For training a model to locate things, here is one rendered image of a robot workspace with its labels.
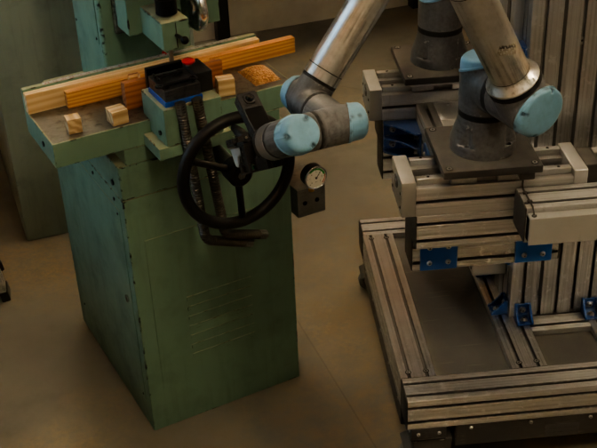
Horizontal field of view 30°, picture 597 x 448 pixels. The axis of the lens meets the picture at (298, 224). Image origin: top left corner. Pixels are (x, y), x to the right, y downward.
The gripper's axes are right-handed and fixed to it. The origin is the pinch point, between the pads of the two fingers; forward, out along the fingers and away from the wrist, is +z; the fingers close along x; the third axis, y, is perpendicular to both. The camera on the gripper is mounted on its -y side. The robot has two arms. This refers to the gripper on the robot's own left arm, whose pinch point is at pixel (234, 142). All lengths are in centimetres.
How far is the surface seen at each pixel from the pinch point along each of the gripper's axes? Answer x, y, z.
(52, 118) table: -29.4, -15.4, 32.4
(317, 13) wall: 159, -59, 264
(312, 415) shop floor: 24, 75, 53
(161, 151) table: -11.6, -2.0, 15.0
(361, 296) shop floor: 62, 53, 87
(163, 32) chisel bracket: -1.3, -28.9, 23.9
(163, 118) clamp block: -10.3, -8.8, 11.4
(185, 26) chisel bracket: 4.1, -29.4, 23.7
